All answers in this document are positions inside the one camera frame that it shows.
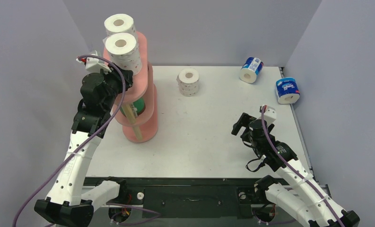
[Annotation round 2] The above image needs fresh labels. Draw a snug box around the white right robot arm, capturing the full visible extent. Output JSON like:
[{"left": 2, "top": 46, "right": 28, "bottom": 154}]
[{"left": 231, "top": 113, "right": 360, "bottom": 227}]

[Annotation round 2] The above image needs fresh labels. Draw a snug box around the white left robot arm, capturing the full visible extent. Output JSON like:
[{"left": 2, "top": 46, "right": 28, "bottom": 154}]
[{"left": 34, "top": 68, "right": 133, "bottom": 227}]

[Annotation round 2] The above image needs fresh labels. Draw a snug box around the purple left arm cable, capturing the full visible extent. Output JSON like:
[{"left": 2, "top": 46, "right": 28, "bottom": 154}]
[{"left": 11, "top": 54, "right": 161, "bottom": 227}]

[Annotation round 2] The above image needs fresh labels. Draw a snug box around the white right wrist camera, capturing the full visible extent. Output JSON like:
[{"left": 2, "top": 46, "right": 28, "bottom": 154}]
[{"left": 259, "top": 105, "right": 277, "bottom": 126}]

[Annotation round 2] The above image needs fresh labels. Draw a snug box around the white dotted toilet roll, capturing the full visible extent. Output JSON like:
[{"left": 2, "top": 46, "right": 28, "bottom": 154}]
[
  {"left": 104, "top": 14, "right": 138, "bottom": 39},
  {"left": 105, "top": 33, "right": 142, "bottom": 75},
  {"left": 176, "top": 68, "right": 200, "bottom": 96}
]

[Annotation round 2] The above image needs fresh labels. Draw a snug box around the blue white packaged roll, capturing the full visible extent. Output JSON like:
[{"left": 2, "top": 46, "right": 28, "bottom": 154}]
[{"left": 239, "top": 57, "right": 264, "bottom": 84}]

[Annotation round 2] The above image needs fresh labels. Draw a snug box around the pink three-tier wooden shelf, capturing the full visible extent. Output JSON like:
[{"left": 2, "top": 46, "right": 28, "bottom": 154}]
[{"left": 104, "top": 32, "right": 158, "bottom": 143}]

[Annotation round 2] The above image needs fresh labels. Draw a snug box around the green brown roll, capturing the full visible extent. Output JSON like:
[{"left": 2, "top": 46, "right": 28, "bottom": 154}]
[{"left": 120, "top": 98, "right": 146, "bottom": 118}]

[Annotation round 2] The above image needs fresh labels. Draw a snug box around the blue Tempo packaged roll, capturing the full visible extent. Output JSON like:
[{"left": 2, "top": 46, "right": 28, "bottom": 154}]
[{"left": 275, "top": 77, "right": 300, "bottom": 105}]

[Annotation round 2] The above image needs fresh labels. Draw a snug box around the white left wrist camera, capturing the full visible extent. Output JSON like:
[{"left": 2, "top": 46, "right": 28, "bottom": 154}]
[{"left": 76, "top": 57, "right": 111, "bottom": 74}]

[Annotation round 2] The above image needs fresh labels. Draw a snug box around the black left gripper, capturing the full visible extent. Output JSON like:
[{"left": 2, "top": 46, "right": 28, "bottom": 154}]
[{"left": 96, "top": 63, "right": 132, "bottom": 111}]

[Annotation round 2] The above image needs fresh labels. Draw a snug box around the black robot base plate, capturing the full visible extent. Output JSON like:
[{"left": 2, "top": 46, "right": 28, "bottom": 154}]
[{"left": 90, "top": 177, "right": 270, "bottom": 220}]

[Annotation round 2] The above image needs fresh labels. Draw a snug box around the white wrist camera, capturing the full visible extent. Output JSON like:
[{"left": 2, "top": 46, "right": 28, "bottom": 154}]
[
  {"left": 259, "top": 105, "right": 277, "bottom": 126},
  {"left": 76, "top": 57, "right": 111, "bottom": 74}
]

